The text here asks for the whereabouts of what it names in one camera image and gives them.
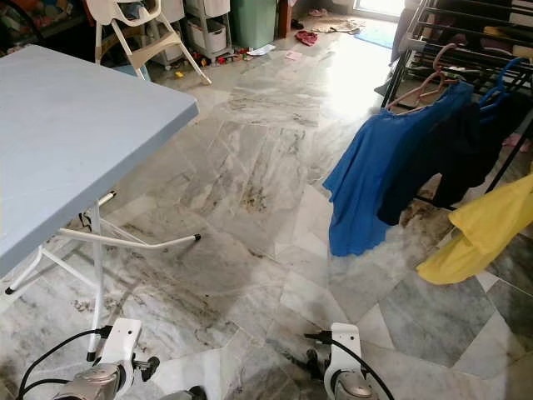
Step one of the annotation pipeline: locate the black metal drying rack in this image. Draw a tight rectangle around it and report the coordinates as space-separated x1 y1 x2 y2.
379 0 533 213

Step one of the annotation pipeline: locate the dark purple garment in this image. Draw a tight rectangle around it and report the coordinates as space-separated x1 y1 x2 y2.
388 7 419 66

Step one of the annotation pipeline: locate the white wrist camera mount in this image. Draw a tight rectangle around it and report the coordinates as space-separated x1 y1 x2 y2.
107 317 145 369
329 323 364 373

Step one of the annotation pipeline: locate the green plastic bin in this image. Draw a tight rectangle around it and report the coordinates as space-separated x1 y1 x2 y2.
229 0 280 49

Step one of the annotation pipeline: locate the blue shirt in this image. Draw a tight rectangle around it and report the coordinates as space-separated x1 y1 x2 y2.
323 79 480 258

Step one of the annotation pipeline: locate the white paper sheet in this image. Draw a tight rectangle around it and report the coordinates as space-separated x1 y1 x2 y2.
245 43 276 58

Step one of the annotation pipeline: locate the beige floor mat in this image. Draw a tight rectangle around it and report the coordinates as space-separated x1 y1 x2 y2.
304 12 363 34

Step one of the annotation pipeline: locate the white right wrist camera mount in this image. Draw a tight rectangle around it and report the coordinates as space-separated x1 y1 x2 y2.
329 323 364 373

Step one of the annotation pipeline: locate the black shirt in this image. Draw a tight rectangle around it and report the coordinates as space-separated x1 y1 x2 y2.
377 79 533 226

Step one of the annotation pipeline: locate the yellow garment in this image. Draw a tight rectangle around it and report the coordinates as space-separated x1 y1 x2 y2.
416 171 533 286

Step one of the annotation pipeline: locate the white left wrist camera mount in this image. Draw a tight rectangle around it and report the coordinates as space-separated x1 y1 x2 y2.
107 317 145 369

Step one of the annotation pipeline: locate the white and beige high chair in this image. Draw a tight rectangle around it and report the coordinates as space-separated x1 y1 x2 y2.
87 0 213 86

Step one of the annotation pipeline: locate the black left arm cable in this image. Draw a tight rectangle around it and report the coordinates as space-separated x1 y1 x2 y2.
17 327 114 400

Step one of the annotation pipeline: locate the white plastic drawer unit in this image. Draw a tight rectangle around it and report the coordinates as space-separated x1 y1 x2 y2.
183 0 234 61

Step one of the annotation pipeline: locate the blue plastic hanger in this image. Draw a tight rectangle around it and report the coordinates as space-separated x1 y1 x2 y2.
479 57 527 111

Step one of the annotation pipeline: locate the blue floor mat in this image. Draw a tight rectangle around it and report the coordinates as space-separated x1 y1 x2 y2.
354 27 395 49

